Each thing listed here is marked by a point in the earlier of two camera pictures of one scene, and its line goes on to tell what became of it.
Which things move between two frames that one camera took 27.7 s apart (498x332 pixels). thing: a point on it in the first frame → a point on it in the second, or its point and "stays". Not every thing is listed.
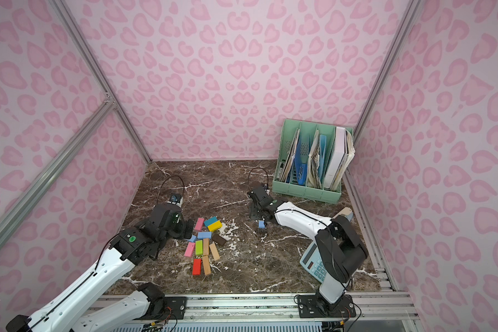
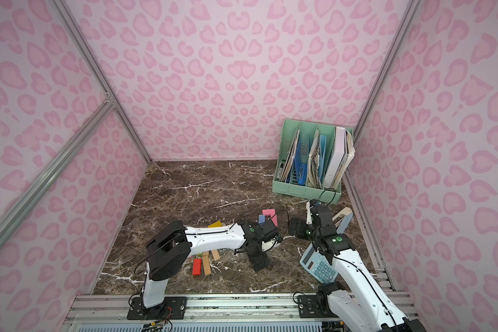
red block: [196, 267] stays
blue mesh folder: [301, 168] stays
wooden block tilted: [214, 252] stays
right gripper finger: [254, 212] → [298, 227]
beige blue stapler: [346, 211] stays
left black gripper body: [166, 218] → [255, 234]
